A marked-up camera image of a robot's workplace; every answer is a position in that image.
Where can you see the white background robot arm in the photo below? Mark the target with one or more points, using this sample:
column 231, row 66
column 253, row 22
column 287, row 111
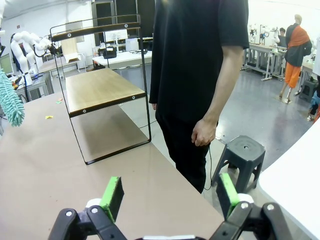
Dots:
column 22, row 52

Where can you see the light wooden stand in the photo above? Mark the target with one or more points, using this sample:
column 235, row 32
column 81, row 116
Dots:
column 70, row 48

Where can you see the person in black clothes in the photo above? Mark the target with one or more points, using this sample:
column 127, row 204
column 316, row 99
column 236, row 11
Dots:
column 190, row 50

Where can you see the white box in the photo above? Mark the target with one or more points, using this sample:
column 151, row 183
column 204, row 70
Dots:
column 131, row 44

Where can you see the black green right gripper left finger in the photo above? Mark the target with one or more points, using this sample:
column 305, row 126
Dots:
column 113, row 197

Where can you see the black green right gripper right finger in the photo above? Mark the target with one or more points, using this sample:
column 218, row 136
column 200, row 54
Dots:
column 226, row 195

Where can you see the two-tier wooden shelf black frame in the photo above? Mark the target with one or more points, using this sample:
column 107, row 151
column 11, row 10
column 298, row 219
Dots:
column 100, row 87

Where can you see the workbench with white robots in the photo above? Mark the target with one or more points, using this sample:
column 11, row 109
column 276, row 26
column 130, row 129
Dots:
column 257, row 53

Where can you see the green paper scrap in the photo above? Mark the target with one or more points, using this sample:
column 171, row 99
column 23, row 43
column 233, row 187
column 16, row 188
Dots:
column 59, row 101

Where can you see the black box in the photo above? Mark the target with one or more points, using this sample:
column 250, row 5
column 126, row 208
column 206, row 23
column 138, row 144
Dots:
column 110, row 53

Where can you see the crouching person in blue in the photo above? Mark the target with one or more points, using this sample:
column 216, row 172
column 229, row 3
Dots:
column 315, row 102

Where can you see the white desk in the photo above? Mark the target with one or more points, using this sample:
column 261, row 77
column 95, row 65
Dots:
column 295, row 187

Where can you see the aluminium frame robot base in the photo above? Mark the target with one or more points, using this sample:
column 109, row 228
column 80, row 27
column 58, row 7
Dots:
column 37, row 85

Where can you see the grey plastic stool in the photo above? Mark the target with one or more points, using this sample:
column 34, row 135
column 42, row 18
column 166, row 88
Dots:
column 243, row 150

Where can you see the background person dark hair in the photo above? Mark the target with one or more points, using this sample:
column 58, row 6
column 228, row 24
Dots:
column 282, row 37

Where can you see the white background table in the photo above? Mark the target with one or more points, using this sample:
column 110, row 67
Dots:
column 125, row 58

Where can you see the yellow paper scrap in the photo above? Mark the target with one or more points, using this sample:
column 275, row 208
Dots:
column 49, row 117

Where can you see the person's left forearm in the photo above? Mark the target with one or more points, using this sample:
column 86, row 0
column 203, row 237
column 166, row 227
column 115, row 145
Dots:
column 225, row 82

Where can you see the person's left hand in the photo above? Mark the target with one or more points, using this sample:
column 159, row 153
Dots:
column 203, row 133

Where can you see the dark step stool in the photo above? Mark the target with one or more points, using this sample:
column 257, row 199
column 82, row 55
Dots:
column 308, row 88

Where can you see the teal microfibre duster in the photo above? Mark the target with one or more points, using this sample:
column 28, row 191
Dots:
column 11, row 102

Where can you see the mannequin in orange clothes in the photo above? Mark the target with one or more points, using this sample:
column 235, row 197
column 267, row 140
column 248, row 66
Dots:
column 296, row 50

